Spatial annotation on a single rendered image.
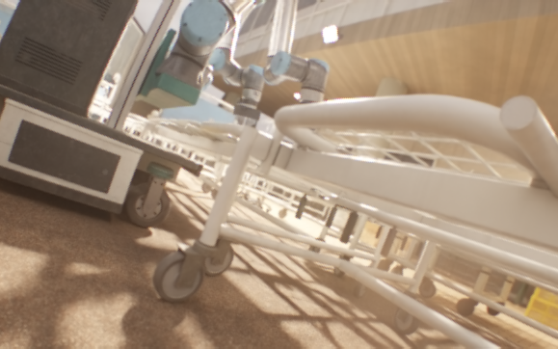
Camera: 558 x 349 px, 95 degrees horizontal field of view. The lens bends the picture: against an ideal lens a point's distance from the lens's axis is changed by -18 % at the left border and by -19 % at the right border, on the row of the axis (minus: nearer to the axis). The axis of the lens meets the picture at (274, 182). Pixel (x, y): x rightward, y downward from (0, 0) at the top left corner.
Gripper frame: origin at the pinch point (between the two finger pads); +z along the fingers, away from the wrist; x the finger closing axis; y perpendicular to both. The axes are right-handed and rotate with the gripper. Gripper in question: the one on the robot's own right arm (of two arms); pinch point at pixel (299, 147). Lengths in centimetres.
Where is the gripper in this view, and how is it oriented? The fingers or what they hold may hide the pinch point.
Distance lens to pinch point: 119.8
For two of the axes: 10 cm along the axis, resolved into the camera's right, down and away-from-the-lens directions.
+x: -7.6, -1.0, -6.5
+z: -2.3, 9.7, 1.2
